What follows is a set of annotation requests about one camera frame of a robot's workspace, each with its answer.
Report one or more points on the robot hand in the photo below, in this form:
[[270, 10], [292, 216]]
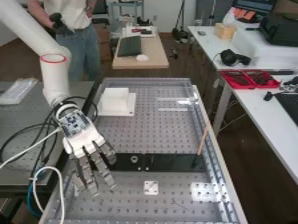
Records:
[[77, 133]]

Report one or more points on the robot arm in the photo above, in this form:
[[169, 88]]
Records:
[[27, 26]]

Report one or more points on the large silver nut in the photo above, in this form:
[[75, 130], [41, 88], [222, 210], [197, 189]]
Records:
[[135, 157]]

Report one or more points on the small white box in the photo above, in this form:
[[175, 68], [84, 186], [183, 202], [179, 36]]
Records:
[[116, 100]]

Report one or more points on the clear plastic tray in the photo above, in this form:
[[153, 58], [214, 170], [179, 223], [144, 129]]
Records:
[[18, 90]]

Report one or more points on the clear box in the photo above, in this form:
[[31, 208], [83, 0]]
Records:
[[147, 82]]

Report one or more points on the black plate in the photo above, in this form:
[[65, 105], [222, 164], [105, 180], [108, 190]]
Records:
[[171, 163]]

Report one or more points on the white square plate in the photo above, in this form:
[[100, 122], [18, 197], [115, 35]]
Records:
[[151, 187]]

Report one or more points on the person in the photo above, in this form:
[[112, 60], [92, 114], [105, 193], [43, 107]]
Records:
[[75, 43]]

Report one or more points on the thin stick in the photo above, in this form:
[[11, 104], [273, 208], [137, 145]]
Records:
[[202, 141]]

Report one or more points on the grey laptop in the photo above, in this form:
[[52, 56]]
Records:
[[129, 46]]

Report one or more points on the wooden table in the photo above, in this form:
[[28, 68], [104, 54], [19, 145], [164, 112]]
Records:
[[153, 55]]

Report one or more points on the red tray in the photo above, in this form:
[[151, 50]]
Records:
[[237, 80], [266, 78]]

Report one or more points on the black headphones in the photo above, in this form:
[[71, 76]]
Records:
[[230, 57]]

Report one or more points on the white desk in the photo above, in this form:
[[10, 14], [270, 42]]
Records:
[[266, 61], [261, 113]]

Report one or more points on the tan tissue box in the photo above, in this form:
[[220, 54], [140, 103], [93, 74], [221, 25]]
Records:
[[224, 31]]

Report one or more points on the translucent white box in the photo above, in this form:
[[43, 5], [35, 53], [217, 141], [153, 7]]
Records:
[[250, 43]]

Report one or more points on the black keyboard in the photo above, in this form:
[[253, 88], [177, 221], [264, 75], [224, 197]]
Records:
[[289, 106]]

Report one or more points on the black box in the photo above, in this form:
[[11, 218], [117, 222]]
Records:
[[281, 31]]

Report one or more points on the computer monitor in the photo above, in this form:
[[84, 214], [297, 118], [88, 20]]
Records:
[[257, 4]]

